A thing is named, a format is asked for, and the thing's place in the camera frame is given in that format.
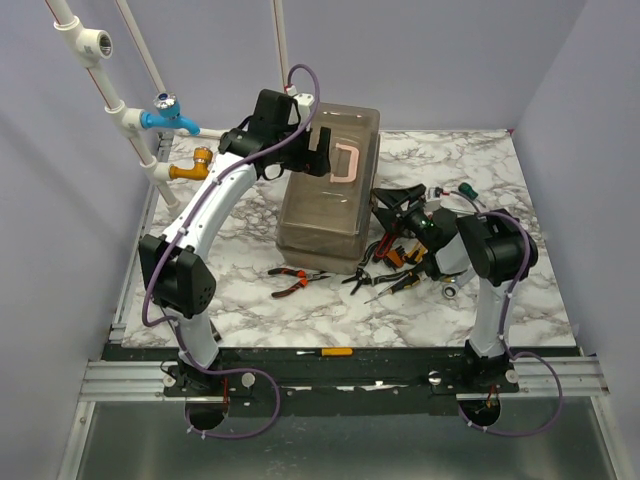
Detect green stubby screwdriver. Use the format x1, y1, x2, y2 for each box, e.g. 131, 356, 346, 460
458, 182, 486, 209

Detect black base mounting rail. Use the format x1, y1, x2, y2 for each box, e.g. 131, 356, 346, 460
82, 346, 600, 423

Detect black yellow large screwdriver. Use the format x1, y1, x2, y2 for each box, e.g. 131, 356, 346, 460
402, 261, 431, 289

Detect white pvc pipe frame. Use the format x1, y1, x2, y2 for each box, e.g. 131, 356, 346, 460
46, 1, 287, 219

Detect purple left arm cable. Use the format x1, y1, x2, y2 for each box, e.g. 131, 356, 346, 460
142, 63, 321, 441

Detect red black utility knife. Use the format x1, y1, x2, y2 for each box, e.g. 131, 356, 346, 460
372, 232, 398, 263

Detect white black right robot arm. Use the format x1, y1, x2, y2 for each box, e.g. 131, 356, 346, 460
372, 184, 538, 392

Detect black yellow small screwdriver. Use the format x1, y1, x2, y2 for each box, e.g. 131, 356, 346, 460
365, 275, 406, 304

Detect beige toolbox with clear lid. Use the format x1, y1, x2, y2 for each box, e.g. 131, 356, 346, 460
276, 103, 380, 274

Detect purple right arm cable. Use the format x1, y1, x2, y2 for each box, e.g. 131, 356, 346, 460
457, 187, 565, 439

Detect steel ratchet wrench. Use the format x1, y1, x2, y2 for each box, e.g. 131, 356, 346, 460
441, 269, 475, 299

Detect orange water tap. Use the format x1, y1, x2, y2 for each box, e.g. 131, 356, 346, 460
169, 146, 214, 181

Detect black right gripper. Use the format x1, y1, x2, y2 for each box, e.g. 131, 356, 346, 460
371, 184, 436, 252

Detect orange handled screwdriver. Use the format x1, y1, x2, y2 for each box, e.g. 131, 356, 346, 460
295, 347, 354, 357

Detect orange black needle-nose pliers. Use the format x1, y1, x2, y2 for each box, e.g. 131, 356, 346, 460
266, 267, 331, 300

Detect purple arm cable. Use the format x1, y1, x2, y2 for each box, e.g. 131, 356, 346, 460
457, 187, 565, 439
142, 63, 321, 441

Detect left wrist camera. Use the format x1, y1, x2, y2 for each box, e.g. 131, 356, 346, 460
285, 84, 315, 123

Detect blue water tap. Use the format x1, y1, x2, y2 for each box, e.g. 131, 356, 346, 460
140, 91, 201, 135

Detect black wire stripper pliers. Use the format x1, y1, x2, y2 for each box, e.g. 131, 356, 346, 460
342, 241, 399, 296

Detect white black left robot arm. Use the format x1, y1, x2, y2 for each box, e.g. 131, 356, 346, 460
138, 86, 331, 395

